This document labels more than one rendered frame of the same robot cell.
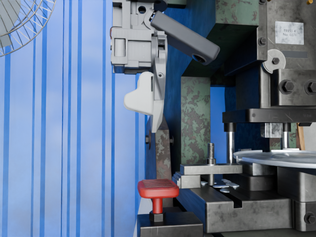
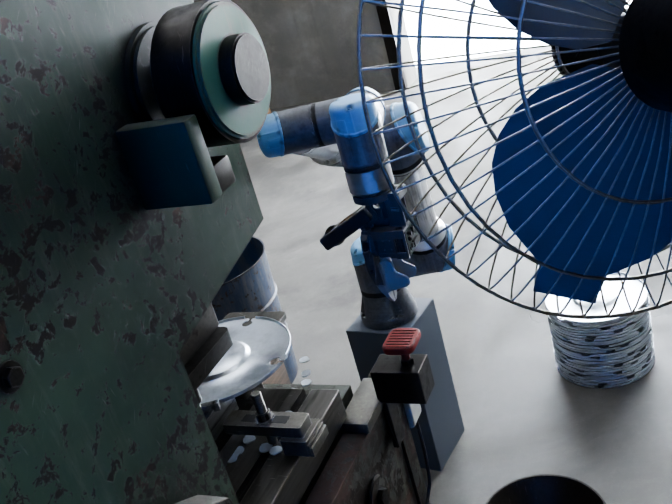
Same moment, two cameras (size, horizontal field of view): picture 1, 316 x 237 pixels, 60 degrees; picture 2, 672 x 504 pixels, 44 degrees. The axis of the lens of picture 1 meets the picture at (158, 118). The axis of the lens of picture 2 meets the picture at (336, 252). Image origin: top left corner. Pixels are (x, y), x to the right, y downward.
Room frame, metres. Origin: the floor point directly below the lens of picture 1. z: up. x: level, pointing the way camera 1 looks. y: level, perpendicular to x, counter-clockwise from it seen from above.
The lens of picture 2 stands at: (1.48, 0.72, 1.53)
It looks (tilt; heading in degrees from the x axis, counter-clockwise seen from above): 24 degrees down; 218
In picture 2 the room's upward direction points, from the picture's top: 16 degrees counter-clockwise
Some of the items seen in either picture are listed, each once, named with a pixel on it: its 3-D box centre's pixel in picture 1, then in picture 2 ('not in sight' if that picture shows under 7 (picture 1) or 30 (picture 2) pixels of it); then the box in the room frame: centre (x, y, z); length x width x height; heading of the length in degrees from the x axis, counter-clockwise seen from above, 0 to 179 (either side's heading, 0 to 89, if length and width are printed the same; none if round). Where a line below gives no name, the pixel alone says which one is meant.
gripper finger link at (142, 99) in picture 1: (143, 102); (400, 272); (0.41, 0.02, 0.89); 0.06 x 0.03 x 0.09; 98
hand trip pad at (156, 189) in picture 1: (157, 207); (405, 354); (0.43, 0.00, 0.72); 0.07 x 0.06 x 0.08; 9
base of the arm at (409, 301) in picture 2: not in sight; (385, 298); (-0.09, -0.37, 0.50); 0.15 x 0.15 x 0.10
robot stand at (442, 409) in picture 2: not in sight; (408, 382); (-0.09, -0.37, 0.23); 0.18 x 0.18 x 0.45; 1
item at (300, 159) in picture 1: (303, 157); (215, 359); (0.58, -0.31, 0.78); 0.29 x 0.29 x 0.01
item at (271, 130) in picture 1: (272, 130); not in sight; (0.70, -0.29, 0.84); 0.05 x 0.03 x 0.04; 99
